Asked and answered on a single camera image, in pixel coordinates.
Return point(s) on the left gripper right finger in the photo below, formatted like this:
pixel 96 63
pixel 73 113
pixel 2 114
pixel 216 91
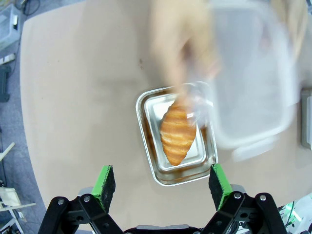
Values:
pixel 219 187

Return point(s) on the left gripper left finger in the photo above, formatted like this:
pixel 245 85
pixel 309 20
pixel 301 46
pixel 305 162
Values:
pixel 106 185

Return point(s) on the golden croissant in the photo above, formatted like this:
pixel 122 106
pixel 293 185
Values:
pixel 178 132

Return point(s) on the clear plastic tongs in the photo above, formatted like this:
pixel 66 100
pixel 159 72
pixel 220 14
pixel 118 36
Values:
pixel 198 102

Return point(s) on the clear plastic container lid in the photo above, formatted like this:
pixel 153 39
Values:
pixel 253 85

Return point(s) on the person's right forearm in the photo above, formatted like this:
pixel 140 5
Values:
pixel 180 14

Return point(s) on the person's right hand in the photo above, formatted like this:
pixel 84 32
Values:
pixel 185 56

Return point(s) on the person's left hand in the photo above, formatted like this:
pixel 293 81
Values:
pixel 299 22

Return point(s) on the rectangular stainless steel container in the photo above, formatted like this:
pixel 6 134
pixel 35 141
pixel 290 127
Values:
pixel 170 174
pixel 307 119

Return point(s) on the black box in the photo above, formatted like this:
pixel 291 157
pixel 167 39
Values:
pixel 4 84

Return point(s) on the clear plastic storage bin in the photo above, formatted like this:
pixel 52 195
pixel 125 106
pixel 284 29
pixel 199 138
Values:
pixel 7 26

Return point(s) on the white wooden frame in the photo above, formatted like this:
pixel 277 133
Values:
pixel 12 207

